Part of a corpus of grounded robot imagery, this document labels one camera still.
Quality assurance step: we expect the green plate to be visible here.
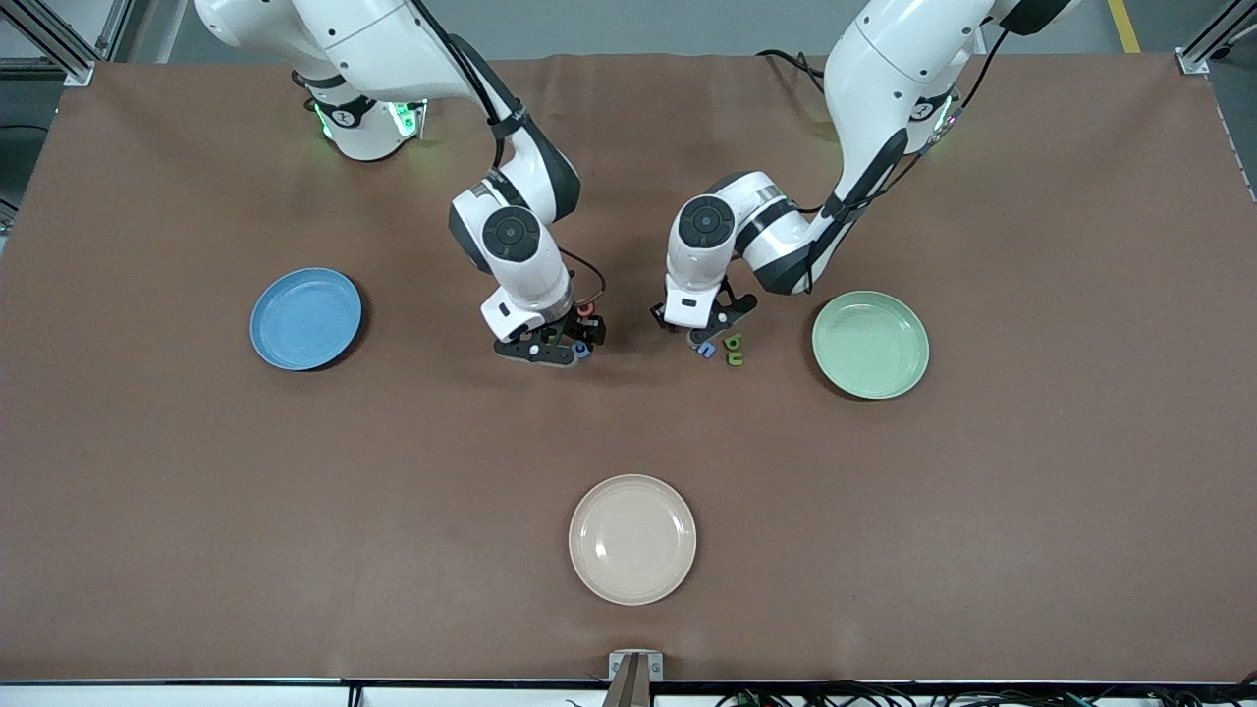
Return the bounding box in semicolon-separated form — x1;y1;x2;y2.
812;290;930;401

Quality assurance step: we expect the white table edge rail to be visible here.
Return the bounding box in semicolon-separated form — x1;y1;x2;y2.
0;678;1257;707

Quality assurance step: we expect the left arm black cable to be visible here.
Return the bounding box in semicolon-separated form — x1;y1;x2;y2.
800;25;1017;296

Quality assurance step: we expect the beige plate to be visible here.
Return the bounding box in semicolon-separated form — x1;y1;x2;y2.
569;474;697;606

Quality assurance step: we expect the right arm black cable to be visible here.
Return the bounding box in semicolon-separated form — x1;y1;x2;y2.
417;0;608;307

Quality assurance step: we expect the blue plate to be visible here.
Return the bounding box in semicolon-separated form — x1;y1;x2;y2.
249;268;363;372

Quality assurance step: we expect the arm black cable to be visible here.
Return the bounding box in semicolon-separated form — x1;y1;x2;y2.
800;25;1017;296
417;0;608;307

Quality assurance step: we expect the black cable on mat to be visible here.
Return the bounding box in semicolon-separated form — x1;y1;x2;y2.
756;47;836;99

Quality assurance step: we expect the brown table cover mat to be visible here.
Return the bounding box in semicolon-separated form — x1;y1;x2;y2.
0;51;1257;683

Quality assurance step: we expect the grey metal bracket post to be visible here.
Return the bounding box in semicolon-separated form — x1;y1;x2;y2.
609;650;664;707

